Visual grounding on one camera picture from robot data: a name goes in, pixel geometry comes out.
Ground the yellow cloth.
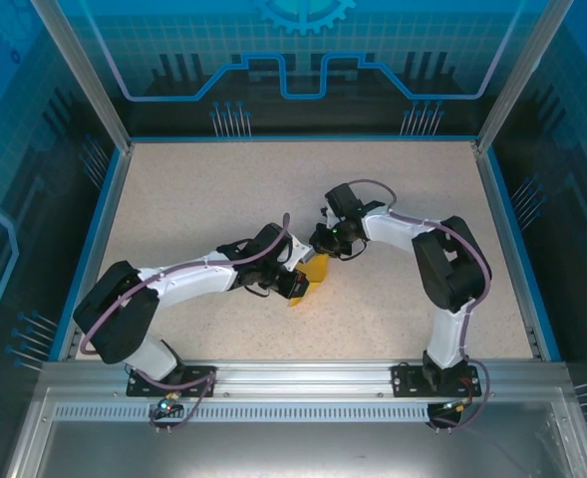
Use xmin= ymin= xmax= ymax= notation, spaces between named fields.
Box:
xmin=286 ymin=251 xmax=330 ymax=309

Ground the cable connector with led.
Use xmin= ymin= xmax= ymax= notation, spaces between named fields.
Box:
xmin=437 ymin=395 xmax=475 ymax=415
xmin=152 ymin=391 xmax=180 ymax=415

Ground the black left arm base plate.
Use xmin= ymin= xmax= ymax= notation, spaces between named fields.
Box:
xmin=126 ymin=364 xmax=218 ymax=399

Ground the brushed steel tray panel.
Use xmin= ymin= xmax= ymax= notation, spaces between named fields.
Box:
xmin=3 ymin=387 xmax=587 ymax=478

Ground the slotted grey cable duct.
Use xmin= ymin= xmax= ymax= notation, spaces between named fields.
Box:
xmin=53 ymin=402 xmax=446 ymax=423

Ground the aluminium frame post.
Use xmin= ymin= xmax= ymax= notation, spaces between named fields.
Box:
xmin=473 ymin=0 xmax=573 ymax=153
xmin=29 ymin=0 xmax=134 ymax=153

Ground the aluminium mounting rail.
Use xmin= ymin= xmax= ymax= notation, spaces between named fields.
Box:
xmin=41 ymin=358 xmax=571 ymax=402

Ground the left cable connector with LED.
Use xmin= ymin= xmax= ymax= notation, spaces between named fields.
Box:
xmin=152 ymin=391 xmax=180 ymax=415

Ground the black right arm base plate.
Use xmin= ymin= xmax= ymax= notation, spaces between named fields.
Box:
xmin=391 ymin=361 xmax=478 ymax=398

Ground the side rail with blue trim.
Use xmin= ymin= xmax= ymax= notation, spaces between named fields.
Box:
xmin=56 ymin=141 xmax=135 ymax=362
xmin=471 ymin=140 xmax=563 ymax=362

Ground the right cable connector with LED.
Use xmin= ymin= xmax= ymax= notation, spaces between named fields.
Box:
xmin=437 ymin=395 xmax=475 ymax=415

